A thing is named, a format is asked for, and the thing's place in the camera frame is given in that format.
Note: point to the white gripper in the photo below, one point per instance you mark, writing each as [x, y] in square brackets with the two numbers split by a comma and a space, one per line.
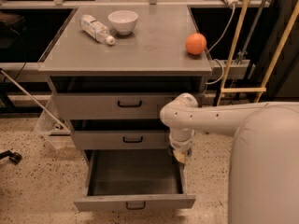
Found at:
[181, 146]

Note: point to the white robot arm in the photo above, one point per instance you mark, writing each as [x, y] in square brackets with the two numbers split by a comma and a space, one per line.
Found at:
[264, 166]

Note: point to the grey bottom drawer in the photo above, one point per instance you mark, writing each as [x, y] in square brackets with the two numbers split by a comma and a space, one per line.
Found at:
[140, 179]

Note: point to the grey drawer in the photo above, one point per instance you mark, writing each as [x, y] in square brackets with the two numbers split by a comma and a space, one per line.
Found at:
[111, 106]
[92, 140]
[140, 179]

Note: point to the grey drawer cabinet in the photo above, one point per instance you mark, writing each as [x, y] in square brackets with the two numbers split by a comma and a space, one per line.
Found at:
[152, 59]

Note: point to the grey middle drawer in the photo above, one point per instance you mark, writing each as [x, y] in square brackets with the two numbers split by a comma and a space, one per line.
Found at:
[92, 140]

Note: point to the grey top drawer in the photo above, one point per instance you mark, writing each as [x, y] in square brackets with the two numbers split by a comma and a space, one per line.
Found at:
[111, 106]

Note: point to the orange fruit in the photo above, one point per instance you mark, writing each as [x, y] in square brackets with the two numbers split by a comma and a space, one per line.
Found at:
[195, 44]

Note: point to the white ceramic bowl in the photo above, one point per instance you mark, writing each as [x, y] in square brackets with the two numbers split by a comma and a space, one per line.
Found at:
[123, 21]

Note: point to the grey metal pole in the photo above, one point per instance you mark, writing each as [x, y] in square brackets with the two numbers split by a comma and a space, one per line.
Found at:
[242, 53]

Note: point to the clear plastic water bottle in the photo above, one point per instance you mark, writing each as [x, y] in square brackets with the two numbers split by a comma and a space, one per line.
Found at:
[96, 29]

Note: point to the black chair caster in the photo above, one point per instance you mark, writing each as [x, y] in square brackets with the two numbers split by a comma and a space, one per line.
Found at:
[14, 157]

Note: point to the grey metal rod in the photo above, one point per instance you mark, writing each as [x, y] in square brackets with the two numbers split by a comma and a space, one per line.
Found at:
[12, 80]

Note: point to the yellow wooden ladder frame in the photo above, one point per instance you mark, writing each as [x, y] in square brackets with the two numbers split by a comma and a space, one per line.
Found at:
[274, 51]

